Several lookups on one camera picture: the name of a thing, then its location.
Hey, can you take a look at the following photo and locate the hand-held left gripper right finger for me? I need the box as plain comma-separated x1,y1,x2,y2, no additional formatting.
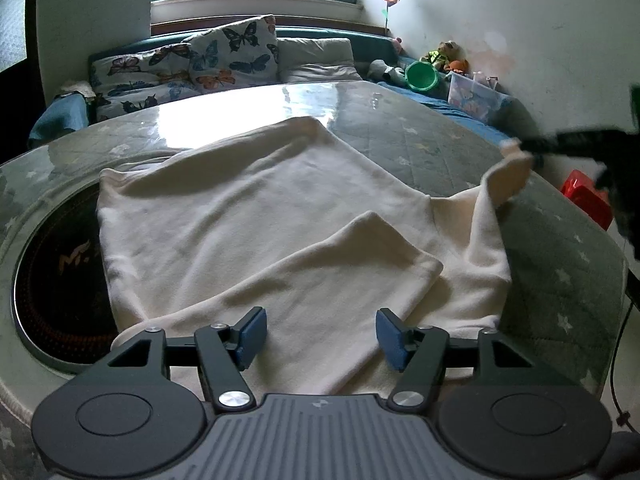
375,308,541,415

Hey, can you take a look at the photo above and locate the black hanging cable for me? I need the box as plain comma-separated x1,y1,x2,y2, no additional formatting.
610,280,640,431

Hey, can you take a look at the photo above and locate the green plastic bowl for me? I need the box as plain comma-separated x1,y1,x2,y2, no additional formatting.
404,60,442,92

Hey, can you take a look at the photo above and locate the black round induction cooktop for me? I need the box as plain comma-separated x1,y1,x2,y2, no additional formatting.
11,185,121,367

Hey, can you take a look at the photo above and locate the beige pillow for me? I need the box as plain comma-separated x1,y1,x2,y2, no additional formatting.
277,37,363,83

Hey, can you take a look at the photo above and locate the white crumpled cloth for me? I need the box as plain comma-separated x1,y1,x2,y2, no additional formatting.
55,79,97,99

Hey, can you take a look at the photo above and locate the teal sofa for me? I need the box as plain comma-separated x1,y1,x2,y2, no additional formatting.
30,27,526,148

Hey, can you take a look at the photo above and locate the olive plush toy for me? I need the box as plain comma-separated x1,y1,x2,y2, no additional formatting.
420,40,463,72

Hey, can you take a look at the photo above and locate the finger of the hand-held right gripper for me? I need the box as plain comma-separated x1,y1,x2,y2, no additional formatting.
517,130,608,157

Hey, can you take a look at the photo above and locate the clear plastic storage box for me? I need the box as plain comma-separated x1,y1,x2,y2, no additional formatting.
447,71,507,124

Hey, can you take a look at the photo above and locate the long butterfly print pillow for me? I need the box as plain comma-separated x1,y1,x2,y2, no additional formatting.
90,45,202,122

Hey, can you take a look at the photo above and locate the grey plush toy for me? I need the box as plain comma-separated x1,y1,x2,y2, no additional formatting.
367,59,408,84

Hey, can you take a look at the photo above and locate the square butterfly print pillow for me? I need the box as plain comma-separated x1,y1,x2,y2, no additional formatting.
182,14,281,92

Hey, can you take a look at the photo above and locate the blue quilted blanket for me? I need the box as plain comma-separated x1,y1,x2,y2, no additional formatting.
29,92,92,148

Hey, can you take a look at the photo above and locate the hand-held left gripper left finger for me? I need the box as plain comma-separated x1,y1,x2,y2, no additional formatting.
102,306,268,415

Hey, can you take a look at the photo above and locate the red bag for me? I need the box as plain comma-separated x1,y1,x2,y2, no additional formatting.
560,170,614,232

